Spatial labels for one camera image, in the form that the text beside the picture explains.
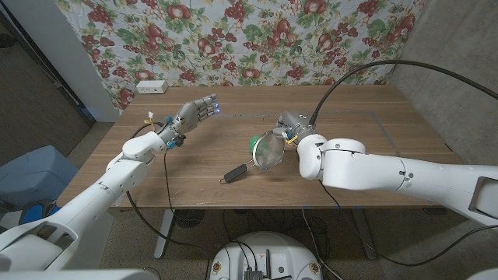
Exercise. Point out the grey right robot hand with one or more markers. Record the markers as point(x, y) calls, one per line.
point(297, 124)

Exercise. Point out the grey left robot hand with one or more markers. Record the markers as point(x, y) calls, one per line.
point(190, 114)

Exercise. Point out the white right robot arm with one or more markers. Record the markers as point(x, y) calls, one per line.
point(369, 167)

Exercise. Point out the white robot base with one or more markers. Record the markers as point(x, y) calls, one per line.
point(288, 253)

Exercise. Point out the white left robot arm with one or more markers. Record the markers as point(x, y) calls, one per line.
point(116, 179)

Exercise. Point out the green stress ball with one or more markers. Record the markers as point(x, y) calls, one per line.
point(252, 144)

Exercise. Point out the white power strip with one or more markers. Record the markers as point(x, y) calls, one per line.
point(151, 87)

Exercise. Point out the floral fruit print backdrop cloth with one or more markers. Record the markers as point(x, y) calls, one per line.
point(233, 39)

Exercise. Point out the black round fan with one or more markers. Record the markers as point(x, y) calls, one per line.
point(189, 218)

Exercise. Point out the white table leg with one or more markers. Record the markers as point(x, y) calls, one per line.
point(164, 233)

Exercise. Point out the dark table leg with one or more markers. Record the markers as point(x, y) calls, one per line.
point(365, 237)

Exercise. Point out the blue grey bin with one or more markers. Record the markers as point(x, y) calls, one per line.
point(35, 175)

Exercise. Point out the blue padded black device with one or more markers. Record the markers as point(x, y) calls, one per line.
point(33, 214)

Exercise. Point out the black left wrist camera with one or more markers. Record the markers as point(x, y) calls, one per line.
point(175, 142)

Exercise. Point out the black door frame rail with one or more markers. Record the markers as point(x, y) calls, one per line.
point(87, 116)

